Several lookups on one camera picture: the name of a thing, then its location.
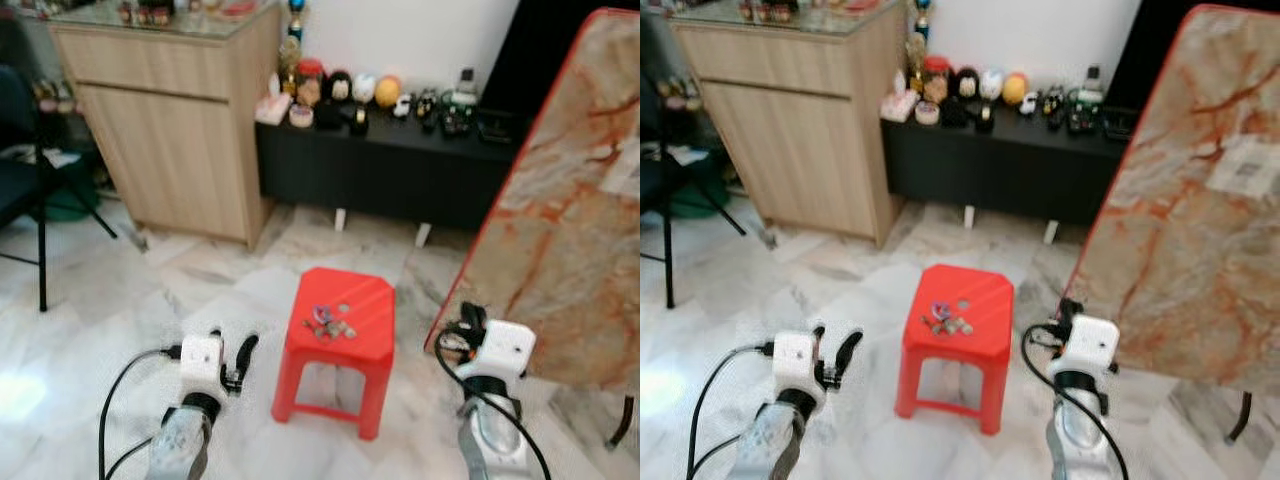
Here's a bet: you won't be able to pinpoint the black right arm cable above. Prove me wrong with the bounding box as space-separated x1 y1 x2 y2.
434 322 553 480
1021 320 1133 480

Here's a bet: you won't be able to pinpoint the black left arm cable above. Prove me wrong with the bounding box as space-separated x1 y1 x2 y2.
97 344 184 480
686 342 779 480

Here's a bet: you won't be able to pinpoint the green and black box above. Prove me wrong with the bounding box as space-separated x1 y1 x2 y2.
1066 100 1103 136
440 103 476 139

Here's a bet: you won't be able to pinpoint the marble table with red edge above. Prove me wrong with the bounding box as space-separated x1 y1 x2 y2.
1060 3 1280 446
425 8 641 451

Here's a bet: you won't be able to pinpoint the green basket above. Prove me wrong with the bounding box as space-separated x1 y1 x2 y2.
40 180 101 223
668 175 739 219

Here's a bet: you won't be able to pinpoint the black television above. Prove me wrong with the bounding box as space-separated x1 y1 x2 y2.
1105 0 1199 111
480 0 601 119

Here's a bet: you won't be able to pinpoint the light wooden cabinet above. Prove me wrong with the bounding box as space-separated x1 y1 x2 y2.
672 3 909 247
48 5 284 249

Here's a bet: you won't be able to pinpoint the black low bench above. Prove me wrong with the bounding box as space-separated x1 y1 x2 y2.
254 108 521 233
881 105 1131 229

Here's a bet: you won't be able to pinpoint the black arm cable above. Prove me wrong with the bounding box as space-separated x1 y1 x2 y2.
97 344 184 480
686 342 779 480
434 322 553 480
1021 320 1133 480

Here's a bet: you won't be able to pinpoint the small gold trophy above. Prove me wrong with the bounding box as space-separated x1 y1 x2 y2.
904 33 928 91
278 36 303 93

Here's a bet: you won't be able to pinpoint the jar with red lid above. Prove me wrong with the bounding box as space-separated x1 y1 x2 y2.
922 55 952 104
295 58 326 107

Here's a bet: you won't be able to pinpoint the red plastic stool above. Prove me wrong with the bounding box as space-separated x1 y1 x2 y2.
271 267 396 442
895 264 1015 437

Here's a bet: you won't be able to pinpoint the pink and white ornament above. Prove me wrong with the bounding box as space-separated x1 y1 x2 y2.
255 72 293 125
881 70 919 123

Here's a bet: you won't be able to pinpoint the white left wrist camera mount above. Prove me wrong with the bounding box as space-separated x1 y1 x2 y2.
178 334 227 400
772 330 824 393

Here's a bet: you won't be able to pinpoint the black folding chair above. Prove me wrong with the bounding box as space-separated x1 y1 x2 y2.
0 65 119 313
640 60 746 309

